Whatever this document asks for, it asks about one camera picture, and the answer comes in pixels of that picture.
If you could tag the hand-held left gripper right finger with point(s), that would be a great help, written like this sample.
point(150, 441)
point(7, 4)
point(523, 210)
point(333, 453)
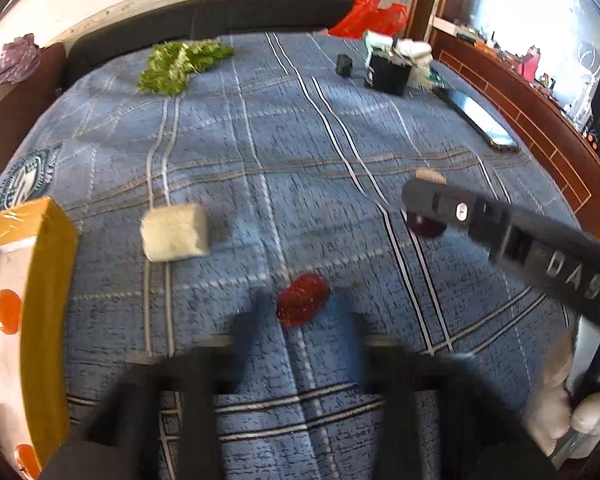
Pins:
point(352, 345)

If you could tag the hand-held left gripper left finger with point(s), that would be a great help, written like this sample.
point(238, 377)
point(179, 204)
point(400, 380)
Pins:
point(247, 340)

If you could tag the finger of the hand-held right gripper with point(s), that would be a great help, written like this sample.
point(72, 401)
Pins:
point(430, 200)

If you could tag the dark red plum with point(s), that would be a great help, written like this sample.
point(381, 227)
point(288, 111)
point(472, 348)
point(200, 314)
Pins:
point(425, 227)

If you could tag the yellow cardboard box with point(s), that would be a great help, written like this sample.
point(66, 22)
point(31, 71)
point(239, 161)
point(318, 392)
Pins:
point(50, 310)

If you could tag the small mandarin orange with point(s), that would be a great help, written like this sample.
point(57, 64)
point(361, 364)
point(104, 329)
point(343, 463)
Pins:
point(26, 460)
point(7, 312)

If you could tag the person's right hand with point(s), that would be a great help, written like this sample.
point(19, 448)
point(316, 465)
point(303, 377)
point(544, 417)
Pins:
point(550, 405)

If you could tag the small pale cake cube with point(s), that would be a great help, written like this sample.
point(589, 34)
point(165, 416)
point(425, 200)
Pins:
point(430, 176)

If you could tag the smartphone in brown case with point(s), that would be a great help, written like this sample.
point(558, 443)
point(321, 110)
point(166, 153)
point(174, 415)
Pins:
point(480, 117)

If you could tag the white green printed bag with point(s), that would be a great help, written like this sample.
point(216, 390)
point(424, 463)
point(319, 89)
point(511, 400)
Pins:
point(425, 79)

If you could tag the white bread cube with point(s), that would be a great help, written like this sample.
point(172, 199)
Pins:
point(175, 232)

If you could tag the black square box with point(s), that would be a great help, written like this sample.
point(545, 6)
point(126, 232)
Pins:
point(387, 76)

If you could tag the wooden partition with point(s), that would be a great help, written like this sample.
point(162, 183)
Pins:
point(530, 110)

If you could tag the white gloves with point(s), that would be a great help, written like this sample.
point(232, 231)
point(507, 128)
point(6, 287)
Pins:
point(412, 50)

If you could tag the blue plaid blanket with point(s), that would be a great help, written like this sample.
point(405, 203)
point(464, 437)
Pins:
point(280, 160)

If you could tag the small black block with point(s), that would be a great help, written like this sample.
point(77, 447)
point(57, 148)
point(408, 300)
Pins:
point(344, 66)

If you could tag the light green plastic piece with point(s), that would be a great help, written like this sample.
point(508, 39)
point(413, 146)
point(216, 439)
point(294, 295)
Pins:
point(377, 40)

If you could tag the pink bottle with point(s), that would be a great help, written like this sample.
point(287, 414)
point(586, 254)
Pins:
point(529, 62)

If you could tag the red plastic bag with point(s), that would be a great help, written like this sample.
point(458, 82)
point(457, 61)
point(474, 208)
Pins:
point(367, 15)

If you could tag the green lettuce leaves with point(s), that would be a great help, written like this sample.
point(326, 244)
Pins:
point(175, 65)

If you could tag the black sofa backrest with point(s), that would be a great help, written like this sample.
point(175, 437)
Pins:
point(180, 20)

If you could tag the brown sofa armrest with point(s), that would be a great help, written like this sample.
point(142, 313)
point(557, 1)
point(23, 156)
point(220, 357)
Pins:
point(10, 130)

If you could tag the pink floral cloth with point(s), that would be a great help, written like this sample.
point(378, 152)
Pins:
point(15, 60)

